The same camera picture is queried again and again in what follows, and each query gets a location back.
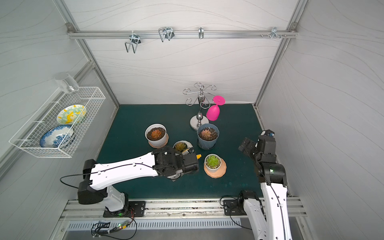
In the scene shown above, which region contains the yellow watering can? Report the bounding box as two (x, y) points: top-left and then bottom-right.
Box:
(182, 148), (202, 160)

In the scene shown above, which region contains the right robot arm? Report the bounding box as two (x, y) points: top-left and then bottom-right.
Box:
(238, 130), (292, 240)

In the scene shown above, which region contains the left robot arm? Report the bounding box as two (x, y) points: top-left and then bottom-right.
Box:
(78, 146), (201, 218)

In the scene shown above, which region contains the small white pot succulent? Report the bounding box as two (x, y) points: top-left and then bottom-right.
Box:
(173, 140), (193, 155)

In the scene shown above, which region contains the white pot red succulent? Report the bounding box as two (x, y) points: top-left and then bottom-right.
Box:
(145, 124), (167, 141)

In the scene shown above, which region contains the white pot green succulent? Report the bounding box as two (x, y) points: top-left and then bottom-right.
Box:
(204, 154), (222, 172)

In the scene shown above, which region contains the blue-grey pot pink succulent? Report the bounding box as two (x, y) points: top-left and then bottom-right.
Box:
(198, 124), (220, 150)

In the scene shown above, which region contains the terracotta saucer back left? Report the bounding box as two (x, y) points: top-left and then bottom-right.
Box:
(148, 134), (169, 149)

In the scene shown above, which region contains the green table mat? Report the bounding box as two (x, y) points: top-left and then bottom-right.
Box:
(98, 104), (262, 199)

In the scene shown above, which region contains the pink wine glass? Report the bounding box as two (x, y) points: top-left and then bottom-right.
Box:
(206, 96), (226, 121)

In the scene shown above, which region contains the silver glass hanger stand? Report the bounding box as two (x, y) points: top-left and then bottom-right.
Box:
(183, 83), (217, 132)

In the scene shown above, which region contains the yellow green patterned plate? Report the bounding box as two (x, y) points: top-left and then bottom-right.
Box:
(56, 104), (87, 125)

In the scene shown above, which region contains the blue white patterned plate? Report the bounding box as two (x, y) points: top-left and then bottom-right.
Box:
(40, 125), (75, 148)

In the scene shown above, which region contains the metal hook right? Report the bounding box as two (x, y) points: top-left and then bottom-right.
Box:
(260, 27), (287, 39)

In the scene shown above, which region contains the clear glass cup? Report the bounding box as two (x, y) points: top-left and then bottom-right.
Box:
(55, 73), (80, 94)

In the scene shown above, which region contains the metal double hook left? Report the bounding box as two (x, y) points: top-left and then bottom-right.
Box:
(125, 31), (141, 54)

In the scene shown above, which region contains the metal double hook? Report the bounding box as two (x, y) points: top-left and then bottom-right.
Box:
(158, 27), (175, 42)
(125, 31), (141, 54)

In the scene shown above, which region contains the metal double hook middle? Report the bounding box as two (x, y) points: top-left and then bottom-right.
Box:
(158, 27), (175, 42)

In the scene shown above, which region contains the small metal hook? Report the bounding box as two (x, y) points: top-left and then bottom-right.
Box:
(198, 27), (204, 40)

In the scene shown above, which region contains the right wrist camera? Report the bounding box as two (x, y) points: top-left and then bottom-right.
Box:
(261, 130), (275, 137)

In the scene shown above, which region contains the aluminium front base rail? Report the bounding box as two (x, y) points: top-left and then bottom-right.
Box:
(59, 196), (307, 222)

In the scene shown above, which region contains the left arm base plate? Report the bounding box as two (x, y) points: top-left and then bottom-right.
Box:
(103, 201), (146, 218)

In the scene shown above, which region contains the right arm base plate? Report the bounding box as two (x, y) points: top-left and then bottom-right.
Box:
(221, 199), (247, 217)

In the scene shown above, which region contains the cable bundle with board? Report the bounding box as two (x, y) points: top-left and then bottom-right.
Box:
(90, 209), (139, 240)

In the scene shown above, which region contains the white wire basket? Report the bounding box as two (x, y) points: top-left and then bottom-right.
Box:
(9, 87), (106, 158)

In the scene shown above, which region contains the aluminium wall rail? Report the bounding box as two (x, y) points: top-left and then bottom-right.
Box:
(68, 29), (299, 40)

